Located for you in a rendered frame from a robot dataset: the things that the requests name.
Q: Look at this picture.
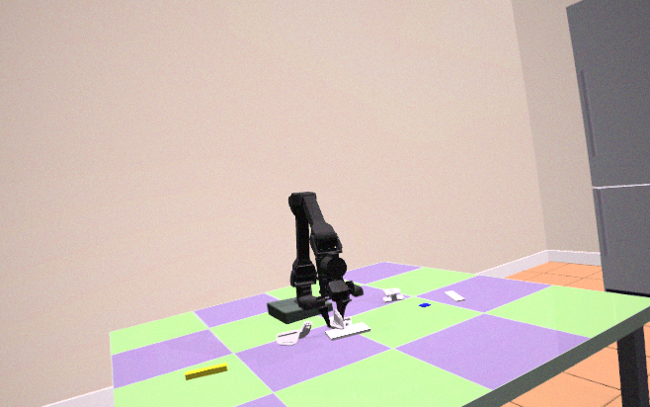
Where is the yellow flat bar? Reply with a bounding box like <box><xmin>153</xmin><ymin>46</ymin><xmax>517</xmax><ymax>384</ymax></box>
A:
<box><xmin>185</xmin><ymin>363</ymin><xmax>228</xmax><ymax>380</ymax></box>

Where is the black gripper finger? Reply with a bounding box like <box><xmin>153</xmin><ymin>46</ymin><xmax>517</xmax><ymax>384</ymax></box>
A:
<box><xmin>336</xmin><ymin>299</ymin><xmax>352</xmax><ymax>320</ymax></box>
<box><xmin>315</xmin><ymin>305</ymin><xmax>331</xmax><ymax>327</ymax></box>

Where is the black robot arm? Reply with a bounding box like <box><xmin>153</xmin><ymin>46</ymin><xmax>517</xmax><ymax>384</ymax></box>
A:
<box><xmin>288</xmin><ymin>192</ymin><xmax>355</xmax><ymax>305</ymax></box>

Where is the white flat bar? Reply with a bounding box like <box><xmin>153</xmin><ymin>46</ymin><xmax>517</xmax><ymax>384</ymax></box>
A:
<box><xmin>445</xmin><ymin>290</ymin><xmax>465</xmax><ymax>302</ymax></box>

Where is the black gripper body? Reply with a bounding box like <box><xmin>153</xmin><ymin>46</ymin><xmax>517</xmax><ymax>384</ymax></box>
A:
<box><xmin>298</xmin><ymin>275</ymin><xmax>364</xmax><ymax>310</ymax></box>

